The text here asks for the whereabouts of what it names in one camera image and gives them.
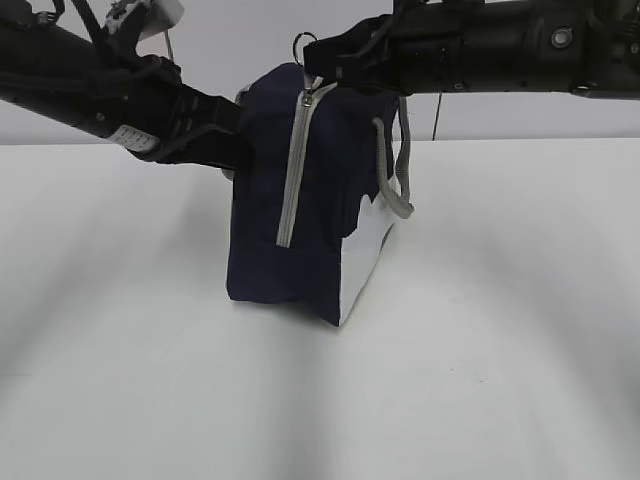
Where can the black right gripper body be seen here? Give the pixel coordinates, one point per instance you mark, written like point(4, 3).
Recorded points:
point(364, 57)

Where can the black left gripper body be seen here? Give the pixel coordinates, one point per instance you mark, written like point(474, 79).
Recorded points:
point(168, 122)

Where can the navy insulated lunch bag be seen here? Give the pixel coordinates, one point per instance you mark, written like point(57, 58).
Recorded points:
point(329, 179)

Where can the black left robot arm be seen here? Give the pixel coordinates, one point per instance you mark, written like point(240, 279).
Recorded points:
point(103, 87)

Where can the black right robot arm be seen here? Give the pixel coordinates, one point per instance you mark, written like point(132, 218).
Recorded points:
point(588, 49)

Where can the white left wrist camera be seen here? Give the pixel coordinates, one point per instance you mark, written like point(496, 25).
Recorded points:
point(141, 19)

